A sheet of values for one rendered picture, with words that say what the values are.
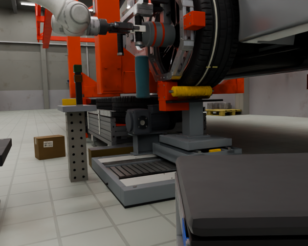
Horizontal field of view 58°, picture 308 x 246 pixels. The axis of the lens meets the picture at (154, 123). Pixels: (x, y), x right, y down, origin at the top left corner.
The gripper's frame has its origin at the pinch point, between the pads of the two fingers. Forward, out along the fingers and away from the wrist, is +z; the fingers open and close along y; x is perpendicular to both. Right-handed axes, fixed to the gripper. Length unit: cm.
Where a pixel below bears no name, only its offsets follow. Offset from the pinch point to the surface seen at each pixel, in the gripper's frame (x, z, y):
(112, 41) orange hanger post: 6, 2, -60
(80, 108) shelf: -39.1, -29.2, -10.5
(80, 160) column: -71, -28, -30
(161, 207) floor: -83, -3, 29
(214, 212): -49, -31, 111
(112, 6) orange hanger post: 30, 3, -60
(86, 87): -17, 14, -253
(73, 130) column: -52, -31, -30
